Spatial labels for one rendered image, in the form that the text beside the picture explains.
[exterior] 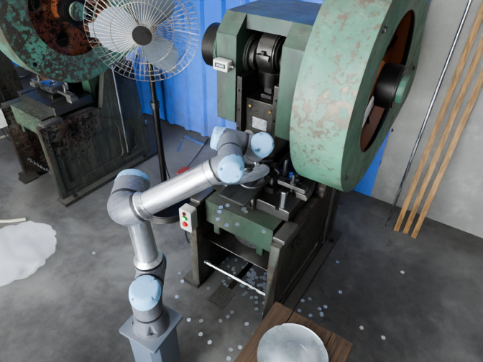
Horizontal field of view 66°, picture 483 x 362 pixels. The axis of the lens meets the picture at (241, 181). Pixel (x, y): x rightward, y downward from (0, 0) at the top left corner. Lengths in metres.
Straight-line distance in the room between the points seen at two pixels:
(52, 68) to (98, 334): 1.50
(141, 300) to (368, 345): 1.26
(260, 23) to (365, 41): 0.56
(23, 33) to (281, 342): 1.98
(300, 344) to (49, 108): 2.17
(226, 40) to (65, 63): 1.22
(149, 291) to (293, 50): 1.02
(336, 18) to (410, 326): 1.75
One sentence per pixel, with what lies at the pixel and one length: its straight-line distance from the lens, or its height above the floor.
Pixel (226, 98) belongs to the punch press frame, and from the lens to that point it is 1.64.
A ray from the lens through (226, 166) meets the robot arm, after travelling 1.02.
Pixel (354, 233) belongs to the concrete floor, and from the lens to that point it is 2.75.
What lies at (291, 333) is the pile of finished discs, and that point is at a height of 0.36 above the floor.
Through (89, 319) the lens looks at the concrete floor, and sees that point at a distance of 2.31.
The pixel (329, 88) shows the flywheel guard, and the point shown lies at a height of 1.43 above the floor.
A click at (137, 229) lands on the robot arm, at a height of 0.89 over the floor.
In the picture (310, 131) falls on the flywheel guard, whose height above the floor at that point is 1.29.
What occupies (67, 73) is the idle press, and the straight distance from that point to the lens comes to 2.52.
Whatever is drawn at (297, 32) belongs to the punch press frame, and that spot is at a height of 1.47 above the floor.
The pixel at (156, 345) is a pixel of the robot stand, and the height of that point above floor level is 0.45.
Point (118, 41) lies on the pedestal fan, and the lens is 2.15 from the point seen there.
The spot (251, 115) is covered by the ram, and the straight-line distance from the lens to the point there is 1.65.
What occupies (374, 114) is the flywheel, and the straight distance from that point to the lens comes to 1.74.
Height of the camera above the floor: 1.84
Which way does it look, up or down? 37 degrees down
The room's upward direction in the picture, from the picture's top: 2 degrees clockwise
